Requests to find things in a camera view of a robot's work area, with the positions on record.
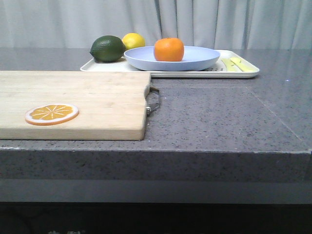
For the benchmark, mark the orange fruit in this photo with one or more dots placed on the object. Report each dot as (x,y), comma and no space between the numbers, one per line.
(169,49)

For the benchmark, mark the light blue plate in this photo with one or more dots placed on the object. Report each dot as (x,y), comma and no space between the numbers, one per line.
(194,59)

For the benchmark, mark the cream white tray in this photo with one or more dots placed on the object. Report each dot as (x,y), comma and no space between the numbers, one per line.
(218,70)

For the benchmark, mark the wooden cutting board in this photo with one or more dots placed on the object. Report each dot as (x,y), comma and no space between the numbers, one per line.
(112,105)

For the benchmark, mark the yellow lemon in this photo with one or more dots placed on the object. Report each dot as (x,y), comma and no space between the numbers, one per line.
(133,40)

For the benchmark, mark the green lime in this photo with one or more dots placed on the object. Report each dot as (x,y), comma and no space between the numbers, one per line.
(107,48)

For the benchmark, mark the yellow plastic knife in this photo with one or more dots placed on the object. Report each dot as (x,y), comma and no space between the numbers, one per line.
(243,67)

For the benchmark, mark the orange slice coaster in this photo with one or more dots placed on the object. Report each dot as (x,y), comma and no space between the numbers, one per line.
(51,114)

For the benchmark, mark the grey curtain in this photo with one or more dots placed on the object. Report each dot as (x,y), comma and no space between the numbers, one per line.
(219,24)

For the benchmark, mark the metal cutting board handle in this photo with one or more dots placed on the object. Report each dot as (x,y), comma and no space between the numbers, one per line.
(153,100)

